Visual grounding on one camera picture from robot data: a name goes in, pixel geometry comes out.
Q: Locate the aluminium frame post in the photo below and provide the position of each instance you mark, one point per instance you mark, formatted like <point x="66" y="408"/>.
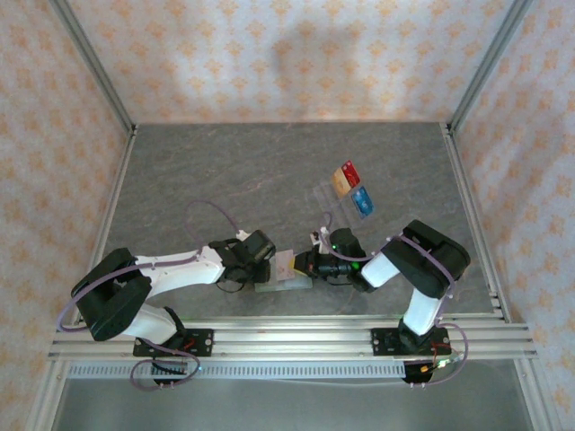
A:
<point x="94" y="67"/>
<point x="489" y="58"/>

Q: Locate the grey metal panel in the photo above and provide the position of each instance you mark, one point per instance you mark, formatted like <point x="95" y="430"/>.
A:
<point x="292" y="408"/>

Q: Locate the blue credit card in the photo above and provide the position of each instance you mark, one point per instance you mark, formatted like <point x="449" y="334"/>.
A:
<point x="363" y="203"/>

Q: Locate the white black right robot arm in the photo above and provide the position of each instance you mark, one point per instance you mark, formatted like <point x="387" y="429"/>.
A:
<point x="431" y="265"/>

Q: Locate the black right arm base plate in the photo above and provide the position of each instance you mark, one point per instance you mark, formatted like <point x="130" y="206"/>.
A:
<point x="382" y="343"/>

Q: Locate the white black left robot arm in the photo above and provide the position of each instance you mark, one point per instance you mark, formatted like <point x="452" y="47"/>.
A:
<point x="179" y="271"/>

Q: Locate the aluminium table side rail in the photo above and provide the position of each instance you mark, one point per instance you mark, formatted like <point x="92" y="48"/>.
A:
<point x="113" y="211"/>
<point x="471" y="211"/>

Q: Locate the green card holder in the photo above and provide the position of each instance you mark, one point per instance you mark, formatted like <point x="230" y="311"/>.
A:
<point x="287" y="286"/>

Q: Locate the aluminium frame leg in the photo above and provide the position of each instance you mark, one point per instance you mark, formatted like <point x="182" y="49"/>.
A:
<point x="47" y="399"/>
<point x="534" y="399"/>

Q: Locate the small controller board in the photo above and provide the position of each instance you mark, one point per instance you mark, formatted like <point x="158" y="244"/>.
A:
<point x="442" y="363"/>

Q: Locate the white card pink print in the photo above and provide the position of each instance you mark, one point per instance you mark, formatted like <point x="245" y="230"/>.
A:
<point x="284" y="267"/>

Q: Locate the aluminium frame cross beam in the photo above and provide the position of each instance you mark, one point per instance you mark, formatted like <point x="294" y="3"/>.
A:
<point x="292" y="336"/>

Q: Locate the black round mount plate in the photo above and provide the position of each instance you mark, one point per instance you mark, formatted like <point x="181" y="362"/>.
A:
<point x="413" y="377"/>

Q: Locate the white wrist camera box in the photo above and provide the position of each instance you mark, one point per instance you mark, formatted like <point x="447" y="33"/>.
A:
<point x="320" y="242"/>
<point x="243" y="233"/>

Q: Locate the red credit card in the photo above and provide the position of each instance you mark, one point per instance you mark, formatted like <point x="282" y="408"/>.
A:
<point x="351" y="173"/>

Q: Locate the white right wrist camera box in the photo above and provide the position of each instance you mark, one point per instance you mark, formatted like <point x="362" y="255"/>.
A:
<point x="320" y="242"/>

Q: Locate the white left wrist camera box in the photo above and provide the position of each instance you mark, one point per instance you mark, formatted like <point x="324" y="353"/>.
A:
<point x="243" y="233"/>

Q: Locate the gold credit card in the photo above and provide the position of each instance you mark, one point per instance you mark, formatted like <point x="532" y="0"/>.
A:
<point x="341" y="184"/>

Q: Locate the clear acrylic card stand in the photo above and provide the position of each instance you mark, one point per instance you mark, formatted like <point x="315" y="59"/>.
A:
<point x="330" y="197"/>

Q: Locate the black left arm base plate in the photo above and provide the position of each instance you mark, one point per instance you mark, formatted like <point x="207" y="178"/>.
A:
<point x="202" y="343"/>

